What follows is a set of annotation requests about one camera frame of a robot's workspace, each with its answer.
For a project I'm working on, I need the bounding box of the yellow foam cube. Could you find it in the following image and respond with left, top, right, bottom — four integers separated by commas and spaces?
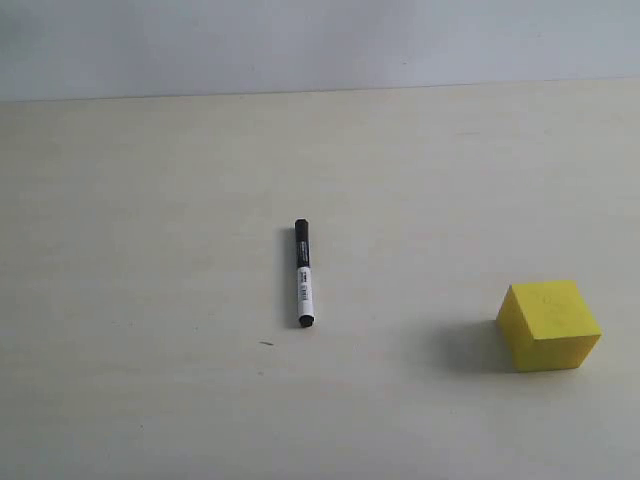
496, 280, 602, 372

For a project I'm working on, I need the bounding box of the black and white whiteboard marker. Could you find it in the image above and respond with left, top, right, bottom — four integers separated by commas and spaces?
294, 219, 315, 328

